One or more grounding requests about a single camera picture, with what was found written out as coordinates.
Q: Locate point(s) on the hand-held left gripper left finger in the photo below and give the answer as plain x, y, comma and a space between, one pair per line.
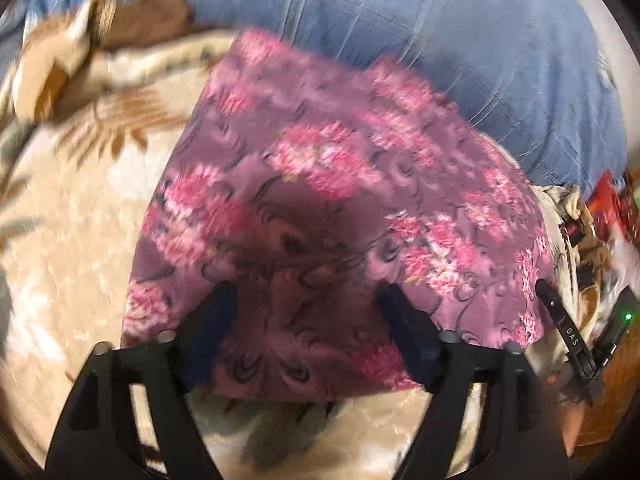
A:
212, 330

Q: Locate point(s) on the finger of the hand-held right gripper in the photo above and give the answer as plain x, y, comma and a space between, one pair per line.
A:
570, 337

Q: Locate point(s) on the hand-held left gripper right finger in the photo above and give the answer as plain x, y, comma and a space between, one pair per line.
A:
407, 335

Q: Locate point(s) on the purple floral shirt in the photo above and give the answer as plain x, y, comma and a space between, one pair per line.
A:
325, 200

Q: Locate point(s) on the red plastic bag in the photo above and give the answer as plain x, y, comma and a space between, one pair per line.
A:
607, 200

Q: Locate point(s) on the beige crumpled cloth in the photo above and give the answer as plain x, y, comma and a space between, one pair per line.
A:
567, 202

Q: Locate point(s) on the beige leaf print blanket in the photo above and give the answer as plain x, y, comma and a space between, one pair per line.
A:
75, 240

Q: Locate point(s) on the blue plaid pillow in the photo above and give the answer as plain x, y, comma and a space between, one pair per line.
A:
425, 35

